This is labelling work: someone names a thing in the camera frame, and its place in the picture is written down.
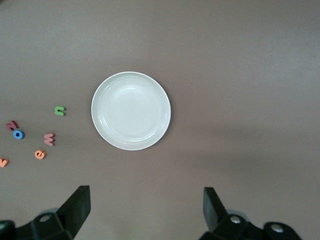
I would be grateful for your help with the pink foam letter w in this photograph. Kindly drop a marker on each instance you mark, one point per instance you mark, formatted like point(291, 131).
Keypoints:
point(49, 139)

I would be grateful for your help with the beige round plate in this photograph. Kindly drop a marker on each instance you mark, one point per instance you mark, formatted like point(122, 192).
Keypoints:
point(131, 111)

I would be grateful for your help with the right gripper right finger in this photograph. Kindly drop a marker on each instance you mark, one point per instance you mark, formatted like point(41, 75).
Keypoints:
point(215, 212)

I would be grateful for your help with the blue foam letter o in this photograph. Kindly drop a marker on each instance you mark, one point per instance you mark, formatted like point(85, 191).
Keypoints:
point(22, 135)

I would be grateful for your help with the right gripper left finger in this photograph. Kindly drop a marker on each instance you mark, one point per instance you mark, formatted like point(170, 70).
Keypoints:
point(75, 212)

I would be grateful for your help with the orange foam letter e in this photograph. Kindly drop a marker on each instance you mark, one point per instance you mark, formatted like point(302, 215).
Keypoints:
point(37, 155)

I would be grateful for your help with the dark red foam letter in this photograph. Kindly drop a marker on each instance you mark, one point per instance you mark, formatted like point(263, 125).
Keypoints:
point(12, 125)

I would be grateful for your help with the green foam letter u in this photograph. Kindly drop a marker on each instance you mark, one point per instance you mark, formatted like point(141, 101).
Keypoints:
point(60, 108)

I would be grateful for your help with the orange foam letter v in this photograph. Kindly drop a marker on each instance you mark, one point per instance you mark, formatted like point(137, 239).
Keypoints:
point(3, 163)

